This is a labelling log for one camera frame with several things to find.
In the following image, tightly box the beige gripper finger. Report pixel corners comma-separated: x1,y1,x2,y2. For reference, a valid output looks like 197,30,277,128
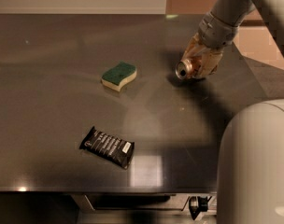
192,46,223,78
181,33,207,63

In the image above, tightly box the orange soda can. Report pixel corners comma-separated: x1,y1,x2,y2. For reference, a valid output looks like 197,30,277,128
175,58,200,80

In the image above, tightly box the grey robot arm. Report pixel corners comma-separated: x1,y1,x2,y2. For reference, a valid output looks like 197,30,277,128
176,0,284,224

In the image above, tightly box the green and yellow sponge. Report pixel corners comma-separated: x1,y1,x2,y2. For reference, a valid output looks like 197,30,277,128
101,62,137,91

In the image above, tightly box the black snack bar wrapper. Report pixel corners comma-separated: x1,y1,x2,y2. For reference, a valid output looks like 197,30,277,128
79,127,135,169

